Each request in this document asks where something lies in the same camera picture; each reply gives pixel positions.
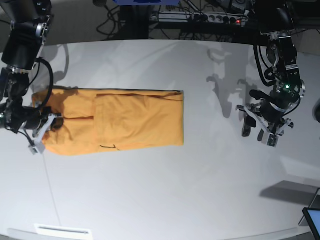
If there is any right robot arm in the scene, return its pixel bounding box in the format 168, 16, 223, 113
0, 0, 62, 155

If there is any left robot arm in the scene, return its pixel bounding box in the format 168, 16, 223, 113
236, 0, 306, 148

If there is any white power strip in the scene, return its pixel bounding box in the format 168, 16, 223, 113
150, 11, 237, 24

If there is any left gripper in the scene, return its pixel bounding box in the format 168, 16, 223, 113
236, 101, 294, 148

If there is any yellow T-shirt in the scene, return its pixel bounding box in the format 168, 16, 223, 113
42, 88, 184, 156

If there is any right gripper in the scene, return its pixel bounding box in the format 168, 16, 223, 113
20, 113, 64, 155

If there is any dark round object at edge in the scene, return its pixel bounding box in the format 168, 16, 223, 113
312, 99, 320, 123

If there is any white label strip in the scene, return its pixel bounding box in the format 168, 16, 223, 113
34, 223, 92, 235

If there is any tablet screen on stand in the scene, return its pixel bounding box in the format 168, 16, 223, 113
298, 188, 320, 240

